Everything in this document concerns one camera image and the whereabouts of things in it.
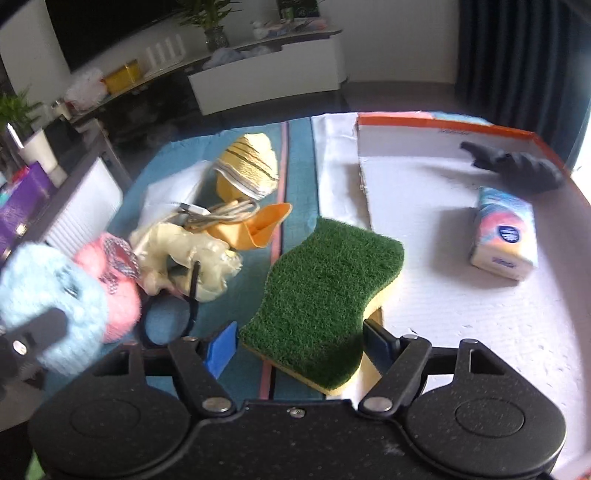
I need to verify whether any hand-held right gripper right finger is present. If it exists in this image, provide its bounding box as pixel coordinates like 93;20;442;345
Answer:
358;318;511;416

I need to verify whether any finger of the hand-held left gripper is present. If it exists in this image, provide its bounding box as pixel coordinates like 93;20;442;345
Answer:
11;308;68;356

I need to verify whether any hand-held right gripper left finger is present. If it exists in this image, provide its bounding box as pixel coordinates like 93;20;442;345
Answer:
92;323;239;416

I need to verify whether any light blue knit hat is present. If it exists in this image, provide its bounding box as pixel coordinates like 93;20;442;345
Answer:
0;243;109;376

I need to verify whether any green scouring sponge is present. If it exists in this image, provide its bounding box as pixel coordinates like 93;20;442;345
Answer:
238;217;406;397

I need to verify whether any pink knit hat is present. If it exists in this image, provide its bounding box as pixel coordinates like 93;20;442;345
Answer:
74;232;143;343

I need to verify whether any white cardboard box orange rim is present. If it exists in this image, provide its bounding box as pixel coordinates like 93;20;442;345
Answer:
355;112;591;480

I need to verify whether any cream plush toy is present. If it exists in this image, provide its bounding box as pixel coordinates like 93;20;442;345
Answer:
129;223;244;303

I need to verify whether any yellow striped knit cloth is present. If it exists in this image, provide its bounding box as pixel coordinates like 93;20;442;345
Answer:
215;133;280;201

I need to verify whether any black hair band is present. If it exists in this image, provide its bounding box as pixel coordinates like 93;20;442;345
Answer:
139;261;201;349

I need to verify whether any orange cloth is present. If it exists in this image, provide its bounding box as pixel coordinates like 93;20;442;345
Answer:
203;202;294;250

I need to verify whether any white slatted side cabinet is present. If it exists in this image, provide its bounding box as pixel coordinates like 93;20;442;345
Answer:
46;157;123;259

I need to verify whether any purple box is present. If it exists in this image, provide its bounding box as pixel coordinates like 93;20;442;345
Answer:
0;164;56;259

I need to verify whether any tissue pack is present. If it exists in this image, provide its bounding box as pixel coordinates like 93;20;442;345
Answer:
470;186;539;282

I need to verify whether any blue towel with pink stripe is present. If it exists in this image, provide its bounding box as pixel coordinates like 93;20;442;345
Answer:
46;117;356;402

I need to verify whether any plant in white pot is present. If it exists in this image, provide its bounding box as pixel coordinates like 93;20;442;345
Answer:
0;90;58;174

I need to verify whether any white cloth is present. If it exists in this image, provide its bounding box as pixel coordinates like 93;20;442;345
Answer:
310;113;384;232

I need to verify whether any dark grey toy animal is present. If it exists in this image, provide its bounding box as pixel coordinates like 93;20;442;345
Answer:
459;141;566;195

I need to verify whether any white plastic bag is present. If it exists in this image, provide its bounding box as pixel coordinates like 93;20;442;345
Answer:
65;68;108;112

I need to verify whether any dark tv stand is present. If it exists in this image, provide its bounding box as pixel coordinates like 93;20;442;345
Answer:
69;28;345;139

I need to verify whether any yellow box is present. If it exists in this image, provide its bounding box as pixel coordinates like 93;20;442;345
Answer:
104;60;141;95

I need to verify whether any white storage bin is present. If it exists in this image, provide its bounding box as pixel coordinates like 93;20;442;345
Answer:
188;36;348;116

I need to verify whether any pile of clothes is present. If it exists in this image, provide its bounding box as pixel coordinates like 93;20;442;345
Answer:
203;46;245;70

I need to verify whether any black television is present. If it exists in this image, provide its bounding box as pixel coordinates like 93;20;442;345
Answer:
44;0;204;72

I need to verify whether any green plant in vase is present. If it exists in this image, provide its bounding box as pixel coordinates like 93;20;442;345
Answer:
178;0;241;51

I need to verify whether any dark curtain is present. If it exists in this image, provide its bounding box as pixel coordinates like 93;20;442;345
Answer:
455;0;591;167

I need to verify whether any shelf clutter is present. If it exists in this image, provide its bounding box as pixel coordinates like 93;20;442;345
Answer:
252;16;324;38

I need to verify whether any dark green box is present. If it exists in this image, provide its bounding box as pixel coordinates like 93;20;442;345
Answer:
277;0;324;19

